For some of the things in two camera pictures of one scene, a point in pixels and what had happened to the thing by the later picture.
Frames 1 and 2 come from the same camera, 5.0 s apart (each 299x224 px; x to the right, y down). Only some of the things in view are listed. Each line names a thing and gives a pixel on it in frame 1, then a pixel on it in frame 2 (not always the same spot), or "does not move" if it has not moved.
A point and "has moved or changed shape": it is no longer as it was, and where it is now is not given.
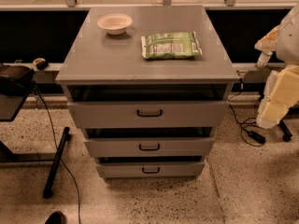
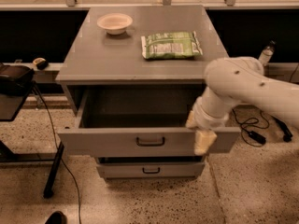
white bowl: [115, 23] does not move
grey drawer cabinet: [149, 85] does not move
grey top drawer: [148, 110] has moved or changed shape
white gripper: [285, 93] → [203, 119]
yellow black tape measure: [40, 63] does not move
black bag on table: [14, 79] does not move
